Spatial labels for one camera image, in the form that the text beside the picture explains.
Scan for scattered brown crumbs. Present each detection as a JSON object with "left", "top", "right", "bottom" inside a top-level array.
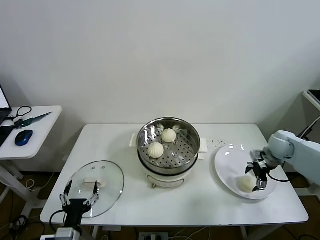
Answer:
[{"left": 206, "top": 139, "right": 225, "bottom": 149}]

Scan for white floor power strip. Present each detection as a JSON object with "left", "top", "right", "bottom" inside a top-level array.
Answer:
[{"left": 138, "top": 231, "right": 169, "bottom": 240}]

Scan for black floor cable bundle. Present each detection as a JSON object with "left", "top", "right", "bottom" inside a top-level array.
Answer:
[{"left": 7, "top": 214, "right": 46, "bottom": 240}]

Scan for round glass pot lid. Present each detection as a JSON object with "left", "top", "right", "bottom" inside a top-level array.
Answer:
[{"left": 66, "top": 160, "right": 125, "bottom": 219}]

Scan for flat black device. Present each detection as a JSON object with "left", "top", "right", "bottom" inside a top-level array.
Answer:
[{"left": 306, "top": 89, "right": 320, "bottom": 104}]

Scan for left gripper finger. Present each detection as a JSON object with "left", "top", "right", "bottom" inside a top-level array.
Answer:
[
  {"left": 59, "top": 179, "right": 74, "bottom": 207},
  {"left": 84, "top": 180, "right": 101, "bottom": 207}
]

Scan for blue computer mouse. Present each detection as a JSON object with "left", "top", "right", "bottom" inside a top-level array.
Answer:
[{"left": 14, "top": 129, "right": 34, "bottom": 147}]

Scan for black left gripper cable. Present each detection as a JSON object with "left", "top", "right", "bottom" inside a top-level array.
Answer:
[{"left": 49, "top": 209, "right": 67, "bottom": 228}]

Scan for white floor cable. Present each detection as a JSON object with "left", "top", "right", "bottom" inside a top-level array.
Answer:
[{"left": 24, "top": 172, "right": 58, "bottom": 192}]

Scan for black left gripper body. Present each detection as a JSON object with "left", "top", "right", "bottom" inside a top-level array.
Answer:
[{"left": 62, "top": 198, "right": 92, "bottom": 227}]

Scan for white shelf table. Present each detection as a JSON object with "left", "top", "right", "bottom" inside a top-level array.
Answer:
[{"left": 301, "top": 89, "right": 320, "bottom": 198}]

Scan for pleated white steamed baozi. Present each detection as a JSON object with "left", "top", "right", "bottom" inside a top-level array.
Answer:
[{"left": 147, "top": 142, "right": 165, "bottom": 159}]

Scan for black laptop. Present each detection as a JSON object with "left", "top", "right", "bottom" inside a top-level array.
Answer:
[{"left": 0, "top": 83, "right": 16, "bottom": 148}]

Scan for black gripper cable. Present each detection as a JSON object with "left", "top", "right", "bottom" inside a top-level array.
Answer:
[
  {"left": 49, "top": 209, "right": 67, "bottom": 228},
  {"left": 267, "top": 159, "right": 291, "bottom": 183}
]

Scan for round white plate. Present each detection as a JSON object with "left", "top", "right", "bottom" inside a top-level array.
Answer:
[{"left": 214, "top": 143, "right": 278, "bottom": 200}]

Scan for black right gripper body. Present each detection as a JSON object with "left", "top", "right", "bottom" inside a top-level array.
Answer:
[{"left": 252, "top": 159, "right": 272, "bottom": 181}]

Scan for black power cable with plug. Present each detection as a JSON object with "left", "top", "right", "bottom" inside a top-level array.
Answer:
[{"left": 298, "top": 119, "right": 315, "bottom": 141}]

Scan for long green pointed tool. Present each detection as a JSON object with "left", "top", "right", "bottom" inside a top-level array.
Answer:
[{"left": 14, "top": 111, "right": 53, "bottom": 128}]

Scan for perforated steel steamer basket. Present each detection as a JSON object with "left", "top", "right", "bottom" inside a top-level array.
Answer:
[{"left": 129, "top": 116, "right": 210, "bottom": 174}]

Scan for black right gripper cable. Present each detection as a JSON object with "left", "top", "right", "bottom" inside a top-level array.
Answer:
[{"left": 267, "top": 159, "right": 291, "bottom": 183}]

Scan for white side table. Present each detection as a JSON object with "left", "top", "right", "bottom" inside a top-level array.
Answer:
[{"left": 0, "top": 105, "right": 63, "bottom": 208}]

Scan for thin black looped cable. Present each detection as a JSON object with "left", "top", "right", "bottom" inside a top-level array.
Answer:
[{"left": 6, "top": 106, "right": 33, "bottom": 123}]

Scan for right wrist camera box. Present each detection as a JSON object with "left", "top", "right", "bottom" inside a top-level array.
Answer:
[{"left": 250, "top": 149, "right": 267, "bottom": 165}]

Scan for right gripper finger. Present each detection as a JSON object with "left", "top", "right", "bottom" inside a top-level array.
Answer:
[
  {"left": 251, "top": 173, "right": 269, "bottom": 193},
  {"left": 244, "top": 161, "right": 255, "bottom": 175}
]

